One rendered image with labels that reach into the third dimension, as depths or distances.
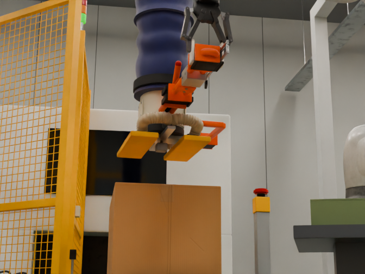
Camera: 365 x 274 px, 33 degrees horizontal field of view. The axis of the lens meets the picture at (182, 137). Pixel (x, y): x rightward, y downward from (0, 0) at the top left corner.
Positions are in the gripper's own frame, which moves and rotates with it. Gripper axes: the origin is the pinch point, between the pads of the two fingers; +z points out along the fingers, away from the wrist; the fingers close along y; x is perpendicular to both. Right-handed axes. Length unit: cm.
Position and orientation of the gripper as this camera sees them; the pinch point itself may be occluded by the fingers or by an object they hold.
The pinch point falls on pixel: (206, 56)
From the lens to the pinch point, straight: 180.6
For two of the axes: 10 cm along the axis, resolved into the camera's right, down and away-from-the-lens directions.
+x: 2.3, -2.6, -9.4
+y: -9.7, -0.7, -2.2
